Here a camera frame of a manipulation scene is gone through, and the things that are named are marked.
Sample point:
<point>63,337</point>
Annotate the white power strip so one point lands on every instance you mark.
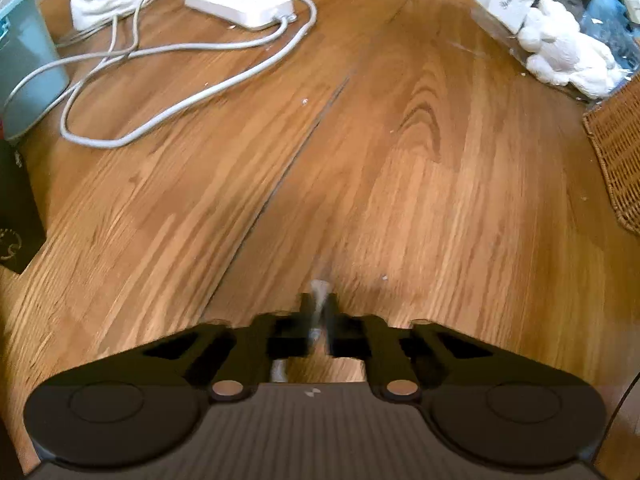
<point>235,2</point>

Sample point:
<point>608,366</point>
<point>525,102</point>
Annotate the white shoelace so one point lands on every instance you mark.
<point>319,292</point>

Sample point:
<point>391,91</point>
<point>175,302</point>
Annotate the light blue plastic bin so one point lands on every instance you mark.
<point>30,75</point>

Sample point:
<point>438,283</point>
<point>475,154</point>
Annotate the white bear figurine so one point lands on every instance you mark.
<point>565,45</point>

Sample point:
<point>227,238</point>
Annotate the wicker basket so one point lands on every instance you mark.
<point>620,150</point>

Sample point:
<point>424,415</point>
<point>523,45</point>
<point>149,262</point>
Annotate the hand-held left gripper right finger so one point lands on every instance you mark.
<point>345,332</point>

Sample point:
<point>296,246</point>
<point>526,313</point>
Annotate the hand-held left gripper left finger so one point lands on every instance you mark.
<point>295,332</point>

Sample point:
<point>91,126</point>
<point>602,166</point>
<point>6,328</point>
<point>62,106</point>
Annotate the blue plastic packet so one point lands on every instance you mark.
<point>612,25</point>

